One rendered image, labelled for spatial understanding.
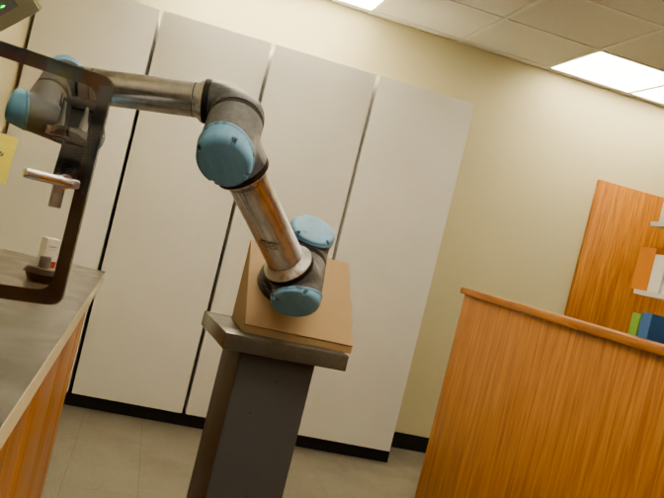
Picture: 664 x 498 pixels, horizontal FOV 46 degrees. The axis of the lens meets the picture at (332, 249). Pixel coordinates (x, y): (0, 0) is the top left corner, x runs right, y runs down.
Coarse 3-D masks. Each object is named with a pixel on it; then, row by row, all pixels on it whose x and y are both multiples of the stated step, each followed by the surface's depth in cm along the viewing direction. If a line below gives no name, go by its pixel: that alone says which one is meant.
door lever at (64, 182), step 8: (24, 168) 123; (24, 176) 122; (32, 176) 123; (40, 176) 124; (48, 176) 124; (56, 176) 125; (64, 176) 131; (56, 184) 126; (64, 184) 126; (72, 184) 127
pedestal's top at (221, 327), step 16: (208, 320) 208; (224, 320) 206; (224, 336) 187; (240, 336) 187; (256, 336) 192; (256, 352) 189; (272, 352) 190; (288, 352) 192; (304, 352) 193; (320, 352) 194; (336, 352) 198; (336, 368) 196
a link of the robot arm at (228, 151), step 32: (224, 128) 152; (256, 128) 158; (224, 160) 153; (256, 160) 157; (256, 192) 162; (256, 224) 168; (288, 224) 172; (288, 256) 174; (288, 288) 177; (320, 288) 183
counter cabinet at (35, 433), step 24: (72, 336) 215; (72, 360) 243; (48, 384) 173; (48, 408) 191; (24, 432) 142; (48, 432) 213; (0, 456) 115; (24, 456) 155; (48, 456) 242; (0, 480) 123; (24, 480) 169
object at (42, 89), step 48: (0, 48) 122; (0, 96) 123; (48, 96) 127; (96, 96) 132; (48, 144) 129; (96, 144) 133; (0, 192) 125; (48, 192) 130; (0, 240) 126; (48, 240) 131; (0, 288) 127; (48, 288) 132
